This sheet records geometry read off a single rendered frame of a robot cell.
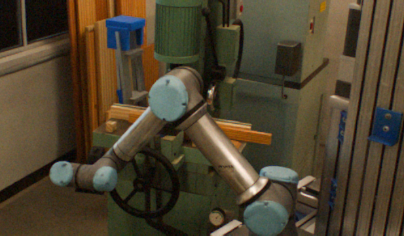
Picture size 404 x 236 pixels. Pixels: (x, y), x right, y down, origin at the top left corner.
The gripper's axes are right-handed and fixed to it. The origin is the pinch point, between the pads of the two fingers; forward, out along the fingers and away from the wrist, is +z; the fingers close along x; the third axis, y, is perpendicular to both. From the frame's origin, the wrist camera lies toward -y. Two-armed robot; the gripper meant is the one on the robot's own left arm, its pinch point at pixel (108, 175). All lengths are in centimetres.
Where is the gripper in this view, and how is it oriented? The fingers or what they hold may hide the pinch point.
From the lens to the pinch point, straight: 223.4
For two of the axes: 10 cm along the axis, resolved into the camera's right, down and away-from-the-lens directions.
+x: 9.5, 0.7, -2.9
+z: 2.8, 1.7, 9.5
